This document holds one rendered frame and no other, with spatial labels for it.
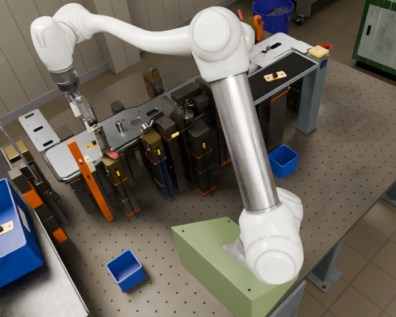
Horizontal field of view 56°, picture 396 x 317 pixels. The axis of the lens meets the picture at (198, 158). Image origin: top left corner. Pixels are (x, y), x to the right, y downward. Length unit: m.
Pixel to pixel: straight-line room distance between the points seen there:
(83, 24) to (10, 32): 2.07
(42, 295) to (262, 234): 0.67
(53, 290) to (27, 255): 0.13
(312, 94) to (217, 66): 0.90
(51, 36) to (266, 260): 0.92
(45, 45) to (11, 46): 2.18
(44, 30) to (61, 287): 0.78
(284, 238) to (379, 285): 1.40
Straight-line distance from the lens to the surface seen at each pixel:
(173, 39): 1.16
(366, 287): 2.34
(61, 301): 1.22
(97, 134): 1.36
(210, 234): 1.36
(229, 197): 1.68
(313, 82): 1.75
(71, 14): 1.41
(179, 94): 1.44
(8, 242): 1.41
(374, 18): 3.43
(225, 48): 0.91
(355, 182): 1.80
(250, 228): 1.03
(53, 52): 1.30
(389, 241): 2.52
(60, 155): 1.63
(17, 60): 3.52
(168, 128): 1.41
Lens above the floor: 2.07
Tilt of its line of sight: 48 degrees down
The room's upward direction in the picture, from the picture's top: 8 degrees counter-clockwise
